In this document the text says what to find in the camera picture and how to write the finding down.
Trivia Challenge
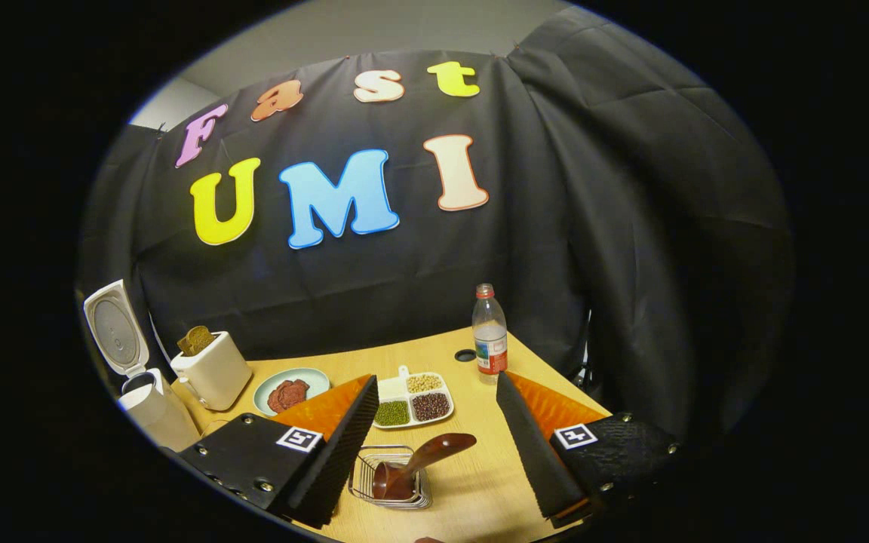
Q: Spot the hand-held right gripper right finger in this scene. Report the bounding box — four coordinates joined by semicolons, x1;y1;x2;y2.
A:
496;371;681;529

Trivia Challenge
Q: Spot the green beans heap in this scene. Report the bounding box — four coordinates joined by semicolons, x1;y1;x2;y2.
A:
375;400;410;427

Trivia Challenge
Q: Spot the white toaster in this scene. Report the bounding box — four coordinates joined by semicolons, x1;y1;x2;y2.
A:
170;332;253;412

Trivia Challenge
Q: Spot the wire chopstick holder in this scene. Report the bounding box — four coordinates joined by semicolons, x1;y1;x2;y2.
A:
349;445;433;511

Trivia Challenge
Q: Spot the white divided tray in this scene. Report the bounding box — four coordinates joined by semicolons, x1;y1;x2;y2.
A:
372;366;456;431

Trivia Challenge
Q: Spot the pale green plate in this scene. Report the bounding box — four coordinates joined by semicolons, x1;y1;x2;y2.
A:
253;367;331;417

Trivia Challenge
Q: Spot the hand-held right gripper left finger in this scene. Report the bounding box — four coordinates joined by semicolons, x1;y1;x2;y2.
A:
178;375;380;529

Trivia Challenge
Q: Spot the clear plastic water bottle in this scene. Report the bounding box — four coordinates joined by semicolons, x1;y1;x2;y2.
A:
472;284;508;376

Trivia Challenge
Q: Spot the brown wooden spoon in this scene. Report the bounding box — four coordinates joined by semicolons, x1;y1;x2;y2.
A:
372;433;477;502

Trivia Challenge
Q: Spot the dark red beans heap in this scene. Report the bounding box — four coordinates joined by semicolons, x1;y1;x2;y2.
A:
412;393;451;422

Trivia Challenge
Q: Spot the brown meat piece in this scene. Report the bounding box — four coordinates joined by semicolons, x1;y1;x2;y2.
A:
267;379;310;413

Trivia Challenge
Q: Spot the white rice cooker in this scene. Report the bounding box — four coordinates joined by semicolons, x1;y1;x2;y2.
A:
84;279;202;453

